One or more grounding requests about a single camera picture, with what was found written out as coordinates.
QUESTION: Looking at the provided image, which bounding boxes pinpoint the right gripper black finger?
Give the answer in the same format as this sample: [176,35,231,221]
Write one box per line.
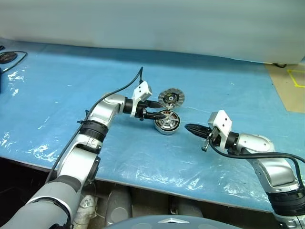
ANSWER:
[184,123,213,134]
[188,129,211,139]

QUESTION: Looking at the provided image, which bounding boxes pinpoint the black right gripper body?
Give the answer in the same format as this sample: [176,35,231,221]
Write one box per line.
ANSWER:
[202,127,223,152]

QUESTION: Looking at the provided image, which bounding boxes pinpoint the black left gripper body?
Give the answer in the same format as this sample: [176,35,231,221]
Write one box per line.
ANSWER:
[134,101,150,121]

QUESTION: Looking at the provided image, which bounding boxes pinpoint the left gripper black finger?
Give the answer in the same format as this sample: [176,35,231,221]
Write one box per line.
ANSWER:
[145,100,163,109]
[145,111,166,121]

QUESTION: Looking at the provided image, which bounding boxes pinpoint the motor stator housing copper coils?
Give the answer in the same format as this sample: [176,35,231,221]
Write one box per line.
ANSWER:
[152,110,183,136]

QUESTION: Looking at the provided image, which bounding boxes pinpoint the blue plastic table cover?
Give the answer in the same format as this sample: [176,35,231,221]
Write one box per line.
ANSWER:
[0,39,305,213]

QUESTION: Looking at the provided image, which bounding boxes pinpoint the small grey rounded shape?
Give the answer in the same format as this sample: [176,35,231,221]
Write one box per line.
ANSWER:
[170,195,204,218]

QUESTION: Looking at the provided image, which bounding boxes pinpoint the brown cardboard sheet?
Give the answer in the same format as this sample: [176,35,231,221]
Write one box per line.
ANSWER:
[264,62,305,113]

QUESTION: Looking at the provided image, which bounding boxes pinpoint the grey robot torso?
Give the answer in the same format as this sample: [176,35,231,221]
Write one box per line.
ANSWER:
[102,214,253,229]

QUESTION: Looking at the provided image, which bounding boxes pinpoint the large grey rounded shape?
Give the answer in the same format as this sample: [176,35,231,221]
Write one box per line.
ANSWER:
[105,185,132,226]

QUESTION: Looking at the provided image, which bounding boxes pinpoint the white wrapped bundle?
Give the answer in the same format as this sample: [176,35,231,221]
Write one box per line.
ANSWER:
[73,194,98,227]

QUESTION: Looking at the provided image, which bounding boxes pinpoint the black round disc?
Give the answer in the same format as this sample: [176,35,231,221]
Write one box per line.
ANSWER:
[0,51,18,64]

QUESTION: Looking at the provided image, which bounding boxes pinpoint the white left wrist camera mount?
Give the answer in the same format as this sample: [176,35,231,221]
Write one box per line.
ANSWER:
[130,81,153,119]

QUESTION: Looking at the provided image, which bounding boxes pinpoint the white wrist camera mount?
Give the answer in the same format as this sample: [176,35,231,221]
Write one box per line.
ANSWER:
[130,81,153,119]
[207,110,233,151]

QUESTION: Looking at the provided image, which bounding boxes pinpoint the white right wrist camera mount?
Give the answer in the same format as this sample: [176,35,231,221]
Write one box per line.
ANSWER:
[207,110,233,151]

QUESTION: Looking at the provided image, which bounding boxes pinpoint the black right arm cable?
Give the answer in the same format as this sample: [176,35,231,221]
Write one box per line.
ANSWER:
[211,143,305,189]

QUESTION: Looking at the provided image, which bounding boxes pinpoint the thin black cable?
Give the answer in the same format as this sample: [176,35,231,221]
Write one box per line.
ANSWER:
[0,50,28,73]

